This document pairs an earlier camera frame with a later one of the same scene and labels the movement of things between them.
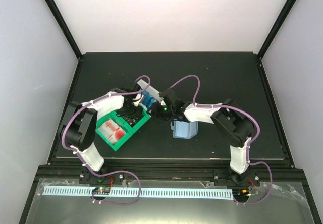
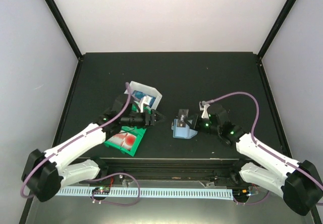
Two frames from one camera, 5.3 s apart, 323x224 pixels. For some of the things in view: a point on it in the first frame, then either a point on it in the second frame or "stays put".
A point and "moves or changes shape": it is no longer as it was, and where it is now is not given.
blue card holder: [184, 129] stays put
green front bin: [112, 130] moves or changes shape
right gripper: [156, 111] → [195, 125]
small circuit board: [102, 190] stays put
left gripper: [138, 113] → [157, 120]
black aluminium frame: [170, 138] stays put
